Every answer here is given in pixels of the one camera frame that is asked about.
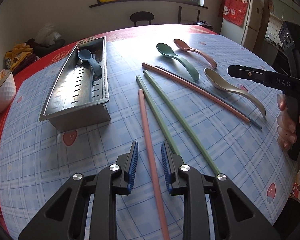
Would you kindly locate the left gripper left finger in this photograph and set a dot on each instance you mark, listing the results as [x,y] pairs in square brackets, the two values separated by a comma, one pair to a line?
[64,215]

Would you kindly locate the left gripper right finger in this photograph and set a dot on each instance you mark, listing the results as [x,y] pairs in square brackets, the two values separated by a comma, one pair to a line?
[212,201]

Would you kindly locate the blue chopstick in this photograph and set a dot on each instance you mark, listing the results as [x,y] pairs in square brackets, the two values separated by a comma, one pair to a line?
[253,122]

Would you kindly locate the beige spoon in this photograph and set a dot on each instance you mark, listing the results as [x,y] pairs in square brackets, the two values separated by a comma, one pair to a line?
[221,84]

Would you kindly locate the pink spoon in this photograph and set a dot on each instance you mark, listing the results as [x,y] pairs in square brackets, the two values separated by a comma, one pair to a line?
[185,47]

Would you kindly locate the steel utensil tray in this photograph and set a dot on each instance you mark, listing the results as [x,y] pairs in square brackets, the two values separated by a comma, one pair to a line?
[78,96]

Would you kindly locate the green spoon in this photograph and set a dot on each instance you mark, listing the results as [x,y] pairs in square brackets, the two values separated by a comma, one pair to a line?
[166,51]

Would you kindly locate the pink chopstick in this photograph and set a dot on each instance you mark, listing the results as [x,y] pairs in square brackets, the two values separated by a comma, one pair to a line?
[197,89]
[153,167]

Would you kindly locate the green chopstick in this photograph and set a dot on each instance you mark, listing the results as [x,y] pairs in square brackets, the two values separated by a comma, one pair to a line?
[182,120]
[157,115]

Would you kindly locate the blue spoon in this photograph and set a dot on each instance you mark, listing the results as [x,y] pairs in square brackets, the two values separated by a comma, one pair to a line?
[86,56]

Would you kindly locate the person's right hand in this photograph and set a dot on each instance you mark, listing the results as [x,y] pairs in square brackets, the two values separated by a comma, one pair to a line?
[286,126]

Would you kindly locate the red cloth on refrigerator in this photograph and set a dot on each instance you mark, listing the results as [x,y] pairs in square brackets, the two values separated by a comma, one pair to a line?
[233,11]

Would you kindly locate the white textured bowl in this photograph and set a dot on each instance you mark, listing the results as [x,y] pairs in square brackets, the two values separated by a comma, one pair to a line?
[7,91]

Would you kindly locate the black stool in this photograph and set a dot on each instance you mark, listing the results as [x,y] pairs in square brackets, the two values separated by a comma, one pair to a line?
[141,16]

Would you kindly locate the yellow and red clothes pile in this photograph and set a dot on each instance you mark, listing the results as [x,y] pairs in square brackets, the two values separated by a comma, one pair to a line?
[21,56]

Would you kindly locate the white plastic bag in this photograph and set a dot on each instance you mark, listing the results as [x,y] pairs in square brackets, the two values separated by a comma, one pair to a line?
[47,35]

